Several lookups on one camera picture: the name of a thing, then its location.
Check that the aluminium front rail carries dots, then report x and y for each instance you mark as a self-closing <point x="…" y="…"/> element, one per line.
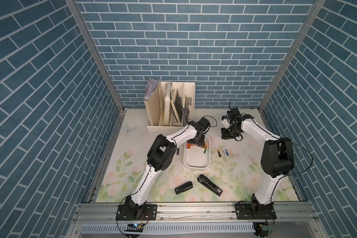
<point x="198" y="212"/>

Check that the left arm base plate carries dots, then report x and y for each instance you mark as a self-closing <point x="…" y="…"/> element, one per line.
<point x="132" y="212"/>

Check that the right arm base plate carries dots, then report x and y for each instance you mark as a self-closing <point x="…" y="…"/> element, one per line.
<point x="255" y="211"/>

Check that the purple paper stack folder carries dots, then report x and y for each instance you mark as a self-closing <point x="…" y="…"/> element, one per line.
<point x="151" y="86"/>

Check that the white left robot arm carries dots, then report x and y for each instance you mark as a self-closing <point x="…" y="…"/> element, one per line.
<point x="160" y="156"/>

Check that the small black stapler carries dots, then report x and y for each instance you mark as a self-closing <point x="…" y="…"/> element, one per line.
<point x="183" y="188"/>

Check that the white plastic storage tray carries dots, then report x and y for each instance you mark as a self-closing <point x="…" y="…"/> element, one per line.
<point x="194" y="157"/>

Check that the large black stapler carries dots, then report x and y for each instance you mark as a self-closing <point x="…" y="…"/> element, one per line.
<point x="206" y="182"/>

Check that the white ribbed cable duct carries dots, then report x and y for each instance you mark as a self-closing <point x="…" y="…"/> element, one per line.
<point x="170" y="228"/>

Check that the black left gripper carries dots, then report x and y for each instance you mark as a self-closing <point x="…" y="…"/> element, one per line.
<point x="201" y="142"/>

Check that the beige file organizer rack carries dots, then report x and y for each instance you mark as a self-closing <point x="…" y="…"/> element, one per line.
<point x="161" y="119"/>

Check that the black framed tablet board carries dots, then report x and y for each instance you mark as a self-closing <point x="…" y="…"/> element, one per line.
<point x="177" y="106"/>

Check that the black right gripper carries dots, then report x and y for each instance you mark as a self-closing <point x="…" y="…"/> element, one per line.
<point x="224" y="136"/>

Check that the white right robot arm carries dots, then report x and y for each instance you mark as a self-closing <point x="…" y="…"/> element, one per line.
<point x="277" y="157"/>

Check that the dark small notebook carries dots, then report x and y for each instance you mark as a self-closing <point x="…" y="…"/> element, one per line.
<point x="185" y="110"/>

